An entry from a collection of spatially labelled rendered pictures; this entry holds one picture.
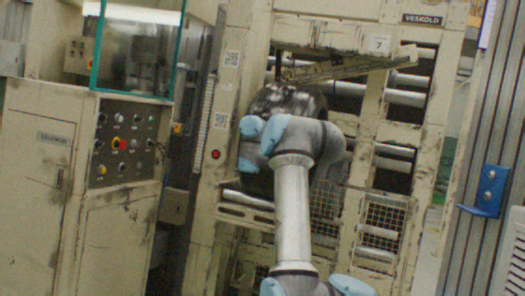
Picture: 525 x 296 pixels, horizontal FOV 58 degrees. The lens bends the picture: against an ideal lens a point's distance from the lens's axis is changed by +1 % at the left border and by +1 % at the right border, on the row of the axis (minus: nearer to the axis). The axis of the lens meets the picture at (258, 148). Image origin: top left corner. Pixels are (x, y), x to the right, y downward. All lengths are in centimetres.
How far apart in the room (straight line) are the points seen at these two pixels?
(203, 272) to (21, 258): 81
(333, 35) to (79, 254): 148
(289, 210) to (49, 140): 101
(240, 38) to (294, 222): 126
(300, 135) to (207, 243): 120
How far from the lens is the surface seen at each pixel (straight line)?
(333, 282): 113
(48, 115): 185
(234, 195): 211
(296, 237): 111
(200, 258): 232
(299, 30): 241
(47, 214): 187
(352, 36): 235
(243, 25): 222
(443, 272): 105
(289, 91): 203
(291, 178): 115
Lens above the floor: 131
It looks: 5 degrees down
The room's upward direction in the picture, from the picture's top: 10 degrees clockwise
